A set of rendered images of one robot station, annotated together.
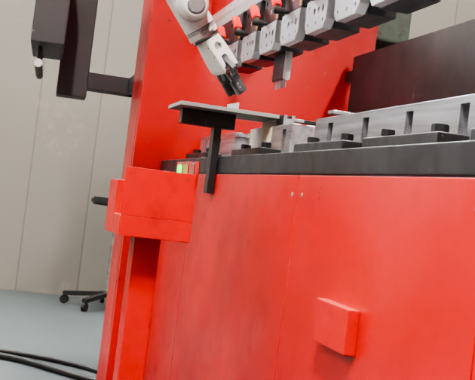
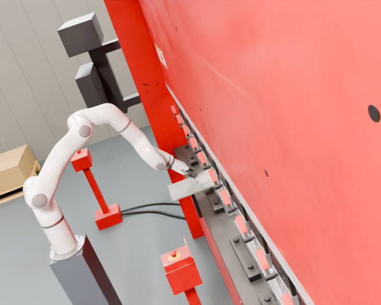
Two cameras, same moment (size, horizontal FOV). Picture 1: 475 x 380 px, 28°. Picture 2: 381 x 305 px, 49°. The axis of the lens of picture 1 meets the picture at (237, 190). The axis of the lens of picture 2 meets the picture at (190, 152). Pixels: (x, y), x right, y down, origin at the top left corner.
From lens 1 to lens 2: 1.55 m
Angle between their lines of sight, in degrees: 28
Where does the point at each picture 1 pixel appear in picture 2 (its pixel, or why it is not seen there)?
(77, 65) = (117, 101)
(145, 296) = (194, 297)
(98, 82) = (129, 103)
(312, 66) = not seen: hidden behind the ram
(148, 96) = (154, 127)
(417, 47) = not seen: hidden behind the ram
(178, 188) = (188, 270)
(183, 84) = (167, 114)
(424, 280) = not seen: outside the picture
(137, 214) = (178, 285)
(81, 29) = (110, 86)
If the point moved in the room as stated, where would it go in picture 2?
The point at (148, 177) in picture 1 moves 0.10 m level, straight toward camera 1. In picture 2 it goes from (175, 273) to (176, 287)
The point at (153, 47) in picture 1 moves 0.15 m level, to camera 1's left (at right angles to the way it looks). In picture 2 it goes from (146, 106) to (127, 112)
